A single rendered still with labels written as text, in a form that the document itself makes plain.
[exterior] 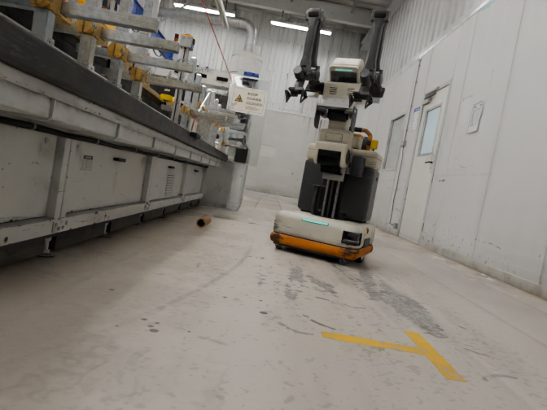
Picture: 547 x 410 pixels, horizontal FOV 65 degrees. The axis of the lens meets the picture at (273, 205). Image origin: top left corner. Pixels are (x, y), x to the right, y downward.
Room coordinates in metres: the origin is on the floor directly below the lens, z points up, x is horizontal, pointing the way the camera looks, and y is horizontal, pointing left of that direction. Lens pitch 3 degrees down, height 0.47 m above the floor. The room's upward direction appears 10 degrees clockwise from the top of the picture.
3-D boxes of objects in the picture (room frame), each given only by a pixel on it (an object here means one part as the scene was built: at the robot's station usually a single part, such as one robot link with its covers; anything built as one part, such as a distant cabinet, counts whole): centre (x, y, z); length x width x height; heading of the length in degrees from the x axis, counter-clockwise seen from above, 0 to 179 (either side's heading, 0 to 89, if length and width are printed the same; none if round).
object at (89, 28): (1.36, 0.65, 0.83); 0.14 x 0.06 x 0.05; 1
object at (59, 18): (1.11, 0.64, 0.81); 0.14 x 0.06 x 0.05; 1
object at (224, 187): (5.96, 1.28, 0.95); 1.65 x 0.70 x 1.90; 91
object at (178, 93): (2.57, 0.67, 0.93); 0.05 x 0.05 x 0.45; 1
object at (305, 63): (2.86, -0.05, 1.40); 0.11 x 0.06 x 0.43; 67
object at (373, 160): (3.29, -0.46, 0.59); 0.55 x 0.34 x 0.83; 67
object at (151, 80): (1.87, 0.61, 0.81); 0.43 x 0.03 x 0.04; 91
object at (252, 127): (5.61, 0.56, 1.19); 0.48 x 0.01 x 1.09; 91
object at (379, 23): (2.69, -0.44, 1.40); 0.11 x 0.06 x 0.43; 67
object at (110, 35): (1.37, 0.60, 0.83); 0.43 x 0.03 x 0.04; 91
